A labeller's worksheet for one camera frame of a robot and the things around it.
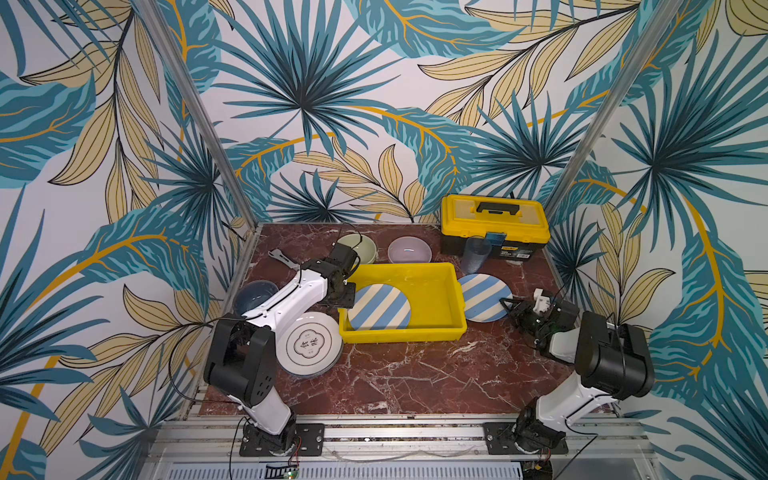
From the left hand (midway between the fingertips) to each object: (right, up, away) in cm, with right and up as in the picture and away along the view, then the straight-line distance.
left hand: (342, 300), depth 88 cm
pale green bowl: (+5, +15, +21) cm, 26 cm away
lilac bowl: (+21, +15, +19) cm, 32 cm away
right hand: (+49, -1, +8) cm, 49 cm away
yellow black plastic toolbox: (+55, +22, +8) cm, 60 cm away
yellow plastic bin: (+30, -4, +10) cm, 32 cm away
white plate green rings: (-9, -13, 0) cm, 16 cm away
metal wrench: (-27, +14, +22) cm, 37 cm away
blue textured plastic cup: (+43, +15, +12) cm, 47 cm away
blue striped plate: (+44, -1, +11) cm, 46 cm away
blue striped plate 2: (+11, -3, +8) cm, 14 cm away
